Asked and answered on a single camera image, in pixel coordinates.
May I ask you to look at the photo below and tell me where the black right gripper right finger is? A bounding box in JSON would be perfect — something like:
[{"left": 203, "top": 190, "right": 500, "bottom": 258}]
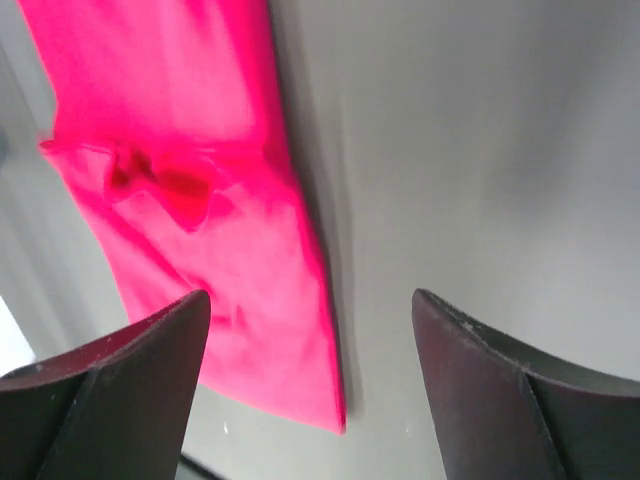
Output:
[{"left": 412, "top": 289, "right": 639, "bottom": 479}]

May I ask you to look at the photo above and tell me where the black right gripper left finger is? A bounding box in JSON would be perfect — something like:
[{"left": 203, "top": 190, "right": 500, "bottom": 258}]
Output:
[{"left": 1, "top": 290, "right": 210, "bottom": 479}]

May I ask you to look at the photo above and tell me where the pink t shirt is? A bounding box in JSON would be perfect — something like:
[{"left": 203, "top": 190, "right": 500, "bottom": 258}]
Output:
[{"left": 20, "top": 1, "right": 346, "bottom": 434}]

